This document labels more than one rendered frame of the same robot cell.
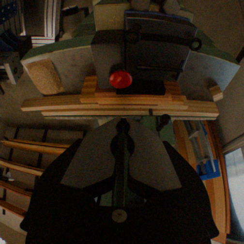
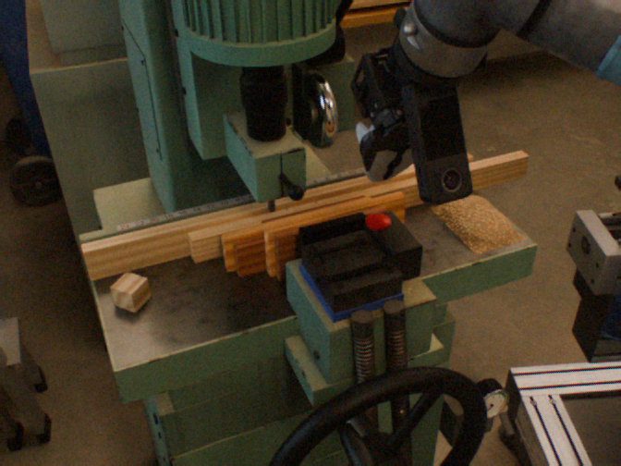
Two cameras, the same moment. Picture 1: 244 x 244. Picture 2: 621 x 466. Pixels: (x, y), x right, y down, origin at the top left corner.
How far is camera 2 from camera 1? 0.66 m
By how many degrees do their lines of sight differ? 19
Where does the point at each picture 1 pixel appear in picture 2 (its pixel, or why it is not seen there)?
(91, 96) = (389, 204)
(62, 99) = not seen: hidden behind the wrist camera
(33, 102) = (497, 173)
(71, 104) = (413, 186)
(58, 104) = not seen: hidden behind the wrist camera
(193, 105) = (166, 248)
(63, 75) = (442, 234)
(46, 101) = not seen: hidden behind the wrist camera
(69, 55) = (441, 263)
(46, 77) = (472, 222)
